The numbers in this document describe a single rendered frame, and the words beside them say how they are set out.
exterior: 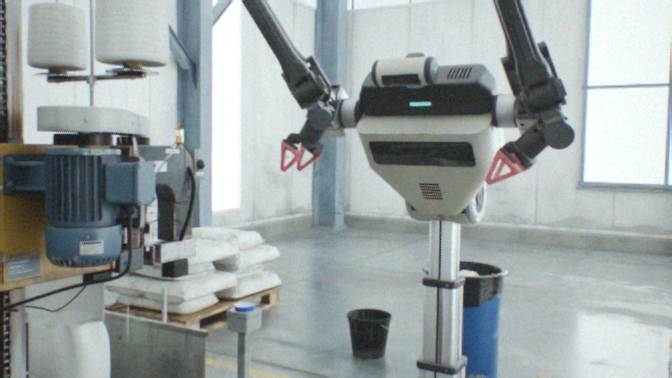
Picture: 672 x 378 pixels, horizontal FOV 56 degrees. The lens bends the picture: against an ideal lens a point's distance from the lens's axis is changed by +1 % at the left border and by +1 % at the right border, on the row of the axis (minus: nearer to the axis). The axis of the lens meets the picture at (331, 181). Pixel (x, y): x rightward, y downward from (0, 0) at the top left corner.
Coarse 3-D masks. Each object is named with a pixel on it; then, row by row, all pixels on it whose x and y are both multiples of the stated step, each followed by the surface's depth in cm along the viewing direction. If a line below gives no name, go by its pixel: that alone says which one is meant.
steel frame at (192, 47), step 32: (192, 0) 742; (224, 0) 779; (320, 0) 1022; (192, 32) 744; (320, 32) 1026; (192, 64) 739; (320, 64) 1029; (192, 96) 748; (192, 128) 751; (320, 160) 1038; (320, 192) 1041; (320, 224) 1040
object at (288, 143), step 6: (288, 138) 165; (282, 144) 163; (288, 144) 162; (294, 144) 164; (282, 150) 164; (294, 150) 162; (282, 156) 165; (300, 156) 162; (282, 162) 165; (294, 162) 163; (282, 168) 166; (288, 168) 165
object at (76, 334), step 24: (48, 288) 191; (96, 288) 181; (48, 312) 190; (72, 312) 186; (96, 312) 181; (48, 336) 182; (72, 336) 181; (96, 336) 186; (48, 360) 182; (72, 360) 181; (96, 360) 185
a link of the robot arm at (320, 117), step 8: (320, 80) 162; (320, 96) 160; (312, 104) 158; (320, 104) 158; (312, 112) 156; (320, 112) 156; (328, 112) 156; (312, 120) 157; (320, 120) 157; (328, 120) 157; (320, 128) 157
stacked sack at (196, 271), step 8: (200, 264) 455; (208, 264) 461; (136, 272) 454; (144, 272) 449; (152, 272) 445; (160, 272) 439; (192, 272) 446; (200, 272) 451; (208, 272) 459; (176, 280) 436
